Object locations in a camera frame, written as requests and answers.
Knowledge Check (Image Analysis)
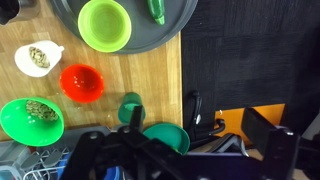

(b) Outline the orange flat board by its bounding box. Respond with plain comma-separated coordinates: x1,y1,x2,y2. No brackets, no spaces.
214,103,286,146

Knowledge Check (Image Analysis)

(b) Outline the dark green plate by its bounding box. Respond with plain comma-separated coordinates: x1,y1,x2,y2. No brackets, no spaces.
142,122,191,156

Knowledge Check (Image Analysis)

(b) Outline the bright green plastic bowl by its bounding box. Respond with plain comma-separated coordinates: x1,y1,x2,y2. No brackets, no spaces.
0,96,66,148

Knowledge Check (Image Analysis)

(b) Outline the lime green bowl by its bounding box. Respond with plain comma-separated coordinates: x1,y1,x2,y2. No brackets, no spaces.
77,0,132,53

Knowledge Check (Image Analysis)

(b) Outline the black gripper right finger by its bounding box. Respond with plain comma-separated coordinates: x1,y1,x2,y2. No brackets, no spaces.
241,107,301,180

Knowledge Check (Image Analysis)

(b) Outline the dark green speckled zucchini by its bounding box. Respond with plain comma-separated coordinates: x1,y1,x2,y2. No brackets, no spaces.
146,0,167,26

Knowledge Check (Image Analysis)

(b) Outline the large pile of seeds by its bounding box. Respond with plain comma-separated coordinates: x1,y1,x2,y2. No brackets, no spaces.
25,99,60,122

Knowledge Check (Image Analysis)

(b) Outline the red plastic bowl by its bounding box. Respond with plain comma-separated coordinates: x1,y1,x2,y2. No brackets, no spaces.
59,63,106,104

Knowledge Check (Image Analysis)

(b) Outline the small pile of seeds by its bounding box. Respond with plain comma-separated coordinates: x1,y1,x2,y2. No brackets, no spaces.
28,46,51,69

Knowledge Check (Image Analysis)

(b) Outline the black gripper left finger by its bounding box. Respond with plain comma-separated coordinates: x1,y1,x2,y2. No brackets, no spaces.
61,105,158,180

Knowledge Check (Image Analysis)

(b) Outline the white plastic scoop cup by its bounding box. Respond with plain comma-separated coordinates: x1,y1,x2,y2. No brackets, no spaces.
14,40,65,78

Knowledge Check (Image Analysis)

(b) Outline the dark green plastic cup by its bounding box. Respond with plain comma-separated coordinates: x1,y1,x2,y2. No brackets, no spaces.
117,92,147,125

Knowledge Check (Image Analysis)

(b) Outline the large grey round plate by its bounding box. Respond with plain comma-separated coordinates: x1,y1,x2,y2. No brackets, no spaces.
49,0,199,55

